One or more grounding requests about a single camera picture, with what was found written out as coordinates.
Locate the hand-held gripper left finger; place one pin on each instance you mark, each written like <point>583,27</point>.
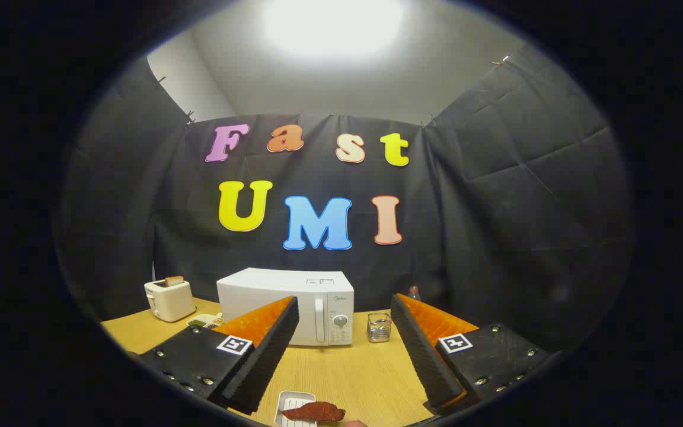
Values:
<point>270,356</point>

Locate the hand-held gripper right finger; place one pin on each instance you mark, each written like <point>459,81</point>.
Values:
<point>424,362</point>

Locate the white toaster oven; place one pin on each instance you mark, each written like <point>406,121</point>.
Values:
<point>270,284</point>

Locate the red-brown meat piece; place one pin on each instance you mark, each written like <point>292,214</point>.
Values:
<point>318,411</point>

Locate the cream bread toaster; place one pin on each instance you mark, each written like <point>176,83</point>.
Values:
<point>169,302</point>

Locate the small white ridged tray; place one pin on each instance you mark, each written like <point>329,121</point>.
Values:
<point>297,398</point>

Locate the clear plastic water bottle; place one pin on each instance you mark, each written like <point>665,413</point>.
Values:
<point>414,293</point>

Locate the divided white bean plate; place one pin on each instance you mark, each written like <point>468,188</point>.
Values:
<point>202,322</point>

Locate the toasted bread slice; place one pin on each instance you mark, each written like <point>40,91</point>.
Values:
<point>174,280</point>

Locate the ceiling light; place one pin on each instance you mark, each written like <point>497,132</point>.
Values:
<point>332,24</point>

